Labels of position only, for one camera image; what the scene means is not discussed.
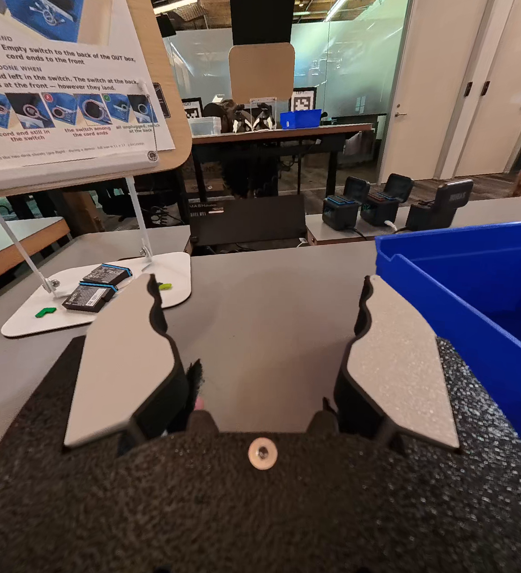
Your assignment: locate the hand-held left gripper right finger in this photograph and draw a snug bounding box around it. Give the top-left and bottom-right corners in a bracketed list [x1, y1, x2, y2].
[333, 274, 462, 452]

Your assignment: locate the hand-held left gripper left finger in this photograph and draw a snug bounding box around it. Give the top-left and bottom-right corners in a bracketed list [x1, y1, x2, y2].
[63, 273, 190, 449]

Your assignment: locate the blue plastic bin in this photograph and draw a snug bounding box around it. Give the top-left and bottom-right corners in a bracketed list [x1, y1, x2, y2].
[374, 219, 521, 486]

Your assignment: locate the neighbouring grey desk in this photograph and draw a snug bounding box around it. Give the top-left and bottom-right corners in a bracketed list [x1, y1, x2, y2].
[305, 193, 521, 246]
[0, 217, 71, 292]

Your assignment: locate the brown work desk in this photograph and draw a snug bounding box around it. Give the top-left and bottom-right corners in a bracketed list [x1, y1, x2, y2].
[191, 123, 375, 202]

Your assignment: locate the white stand base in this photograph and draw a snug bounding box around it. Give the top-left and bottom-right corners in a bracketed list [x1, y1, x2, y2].
[0, 252, 192, 338]

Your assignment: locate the clear stand leg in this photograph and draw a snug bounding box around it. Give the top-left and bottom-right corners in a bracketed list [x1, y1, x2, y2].
[125, 177, 154, 271]
[0, 199, 57, 298]

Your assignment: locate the clear plastic container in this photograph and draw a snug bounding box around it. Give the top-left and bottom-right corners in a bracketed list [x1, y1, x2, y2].
[190, 116, 222, 136]

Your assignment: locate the blue storage bin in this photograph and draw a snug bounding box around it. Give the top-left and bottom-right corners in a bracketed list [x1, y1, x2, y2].
[280, 109, 323, 130]

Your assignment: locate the white door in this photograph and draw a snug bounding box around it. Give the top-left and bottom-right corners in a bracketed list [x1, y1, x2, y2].
[453, 0, 521, 177]
[377, 0, 489, 184]

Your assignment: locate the printed instruction sheet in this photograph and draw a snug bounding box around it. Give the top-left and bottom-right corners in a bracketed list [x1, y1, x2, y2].
[0, 0, 177, 173]

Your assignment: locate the clear acrylic stand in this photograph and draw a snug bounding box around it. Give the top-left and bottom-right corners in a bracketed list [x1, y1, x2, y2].
[249, 97, 278, 130]

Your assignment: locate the beige rounded board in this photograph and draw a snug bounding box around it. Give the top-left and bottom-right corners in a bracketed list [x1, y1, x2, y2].
[228, 42, 296, 104]

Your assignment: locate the black pillar panel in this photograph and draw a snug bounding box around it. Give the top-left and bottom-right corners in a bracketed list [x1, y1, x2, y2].
[230, 0, 296, 45]

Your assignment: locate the black camera battery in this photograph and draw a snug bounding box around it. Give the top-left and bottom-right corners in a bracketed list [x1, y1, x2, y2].
[61, 282, 119, 314]
[82, 263, 133, 287]

